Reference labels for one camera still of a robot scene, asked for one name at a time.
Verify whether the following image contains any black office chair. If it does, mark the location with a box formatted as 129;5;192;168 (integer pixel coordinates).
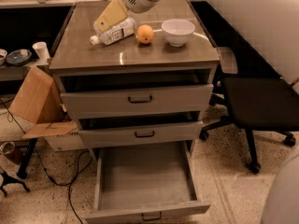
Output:
199;0;299;175

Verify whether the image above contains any grey drawer cabinet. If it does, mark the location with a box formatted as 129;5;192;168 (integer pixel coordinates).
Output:
49;0;221;156

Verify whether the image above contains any white ceramic bowl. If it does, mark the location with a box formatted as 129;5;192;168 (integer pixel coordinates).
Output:
162;19;195;47

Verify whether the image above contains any grey top drawer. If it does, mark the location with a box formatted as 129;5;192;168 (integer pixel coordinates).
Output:
60;69;215;119

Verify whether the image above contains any black stand foot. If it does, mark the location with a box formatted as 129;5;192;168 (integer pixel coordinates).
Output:
0;171;31;198

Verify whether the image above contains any dark blue plate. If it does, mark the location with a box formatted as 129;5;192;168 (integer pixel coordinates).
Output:
6;49;32;66

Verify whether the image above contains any low grey side shelf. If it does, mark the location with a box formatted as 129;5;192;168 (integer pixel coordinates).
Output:
0;60;50;81

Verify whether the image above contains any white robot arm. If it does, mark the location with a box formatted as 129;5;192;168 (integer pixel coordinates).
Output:
122;0;299;224

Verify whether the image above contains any clear plastic bottle white cap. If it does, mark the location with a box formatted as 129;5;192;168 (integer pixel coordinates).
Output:
90;17;136;45

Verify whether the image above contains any brown cardboard box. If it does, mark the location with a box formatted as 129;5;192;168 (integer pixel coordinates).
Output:
9;67;85;151

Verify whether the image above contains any black floor cable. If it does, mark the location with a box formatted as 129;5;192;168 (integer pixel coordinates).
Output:
0;97;93;224

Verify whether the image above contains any white paper cup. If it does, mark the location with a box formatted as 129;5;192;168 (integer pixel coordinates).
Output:
32;42;50;61

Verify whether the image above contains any grey bottom drawer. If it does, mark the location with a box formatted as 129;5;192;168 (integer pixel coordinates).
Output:
86;141;210;224

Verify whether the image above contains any brown cup on floor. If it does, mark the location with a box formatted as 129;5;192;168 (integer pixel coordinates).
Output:
0;142;23;164

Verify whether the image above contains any black table leg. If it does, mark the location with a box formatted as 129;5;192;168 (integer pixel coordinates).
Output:
17;138;37;179

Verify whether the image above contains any orange fruit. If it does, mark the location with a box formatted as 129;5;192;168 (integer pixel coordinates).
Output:
136;24;153;44

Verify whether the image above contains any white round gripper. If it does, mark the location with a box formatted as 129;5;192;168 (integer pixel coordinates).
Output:
93;0;160;33

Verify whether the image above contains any white bowl at left edge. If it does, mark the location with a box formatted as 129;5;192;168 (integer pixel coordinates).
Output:
0;49;7;66

